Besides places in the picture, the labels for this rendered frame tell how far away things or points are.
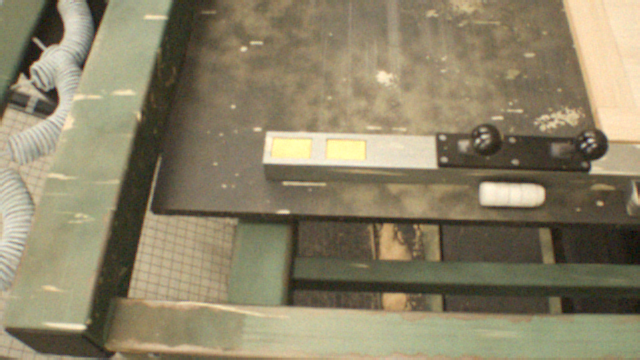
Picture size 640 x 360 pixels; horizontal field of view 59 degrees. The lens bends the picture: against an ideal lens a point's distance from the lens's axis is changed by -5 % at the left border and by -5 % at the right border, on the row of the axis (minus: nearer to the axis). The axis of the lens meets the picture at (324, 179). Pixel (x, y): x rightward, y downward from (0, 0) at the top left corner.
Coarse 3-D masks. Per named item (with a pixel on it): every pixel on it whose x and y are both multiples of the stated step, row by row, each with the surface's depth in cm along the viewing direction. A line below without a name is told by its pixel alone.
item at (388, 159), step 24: (312, 144) 77; (384, 144) 77; (408, 144) 77; (432, 144) 77; (624, 144) 76; (264, 168) 77; (288, 168) 77; (312, 168) 76; (336, 168) 76; (360, 168) 76; (384, 168) 75; (408, 168) 75; (432, 168) 75; (456, 168) 75; (600, 168) 74; (624, 168) 74
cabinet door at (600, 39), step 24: (576, 0) 94; (600, 0) 94; (624, 0) 95; (576, 24) 91; (600, 24) 91; (624, 24) 92; (576, 48) 90; (600, 48) 88; (624, 48) 89; (600, 72) 86; (624, 72) 86; (600, 96) 83; (624, 96) 83; (600, 120) 81; (624, 120) 81
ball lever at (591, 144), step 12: (588, 132) 63; (600, 132) 63; (552, 144) 74; (564, 144) 74; (576, 144) 64; (588, 144) 63; (600, 144) 62; (552, 156) 74; (564, 156) 74; (588, 156) 63; (600, 156) 63
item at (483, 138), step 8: (480, 128) 64; (488, 128) 63; (496, 128) 64; (472, 136) 64; (480, 136) 63; (488, 136) 63; (496, 136) 63; (464, 144) 74; (472, 144) 64; (480, 144) 63; (488, 144) 63; (496, 144) 63; (464, 152) 74; (472, 152) 74; (480, 152) 64; (488, 152) 63; (496, 152) 64
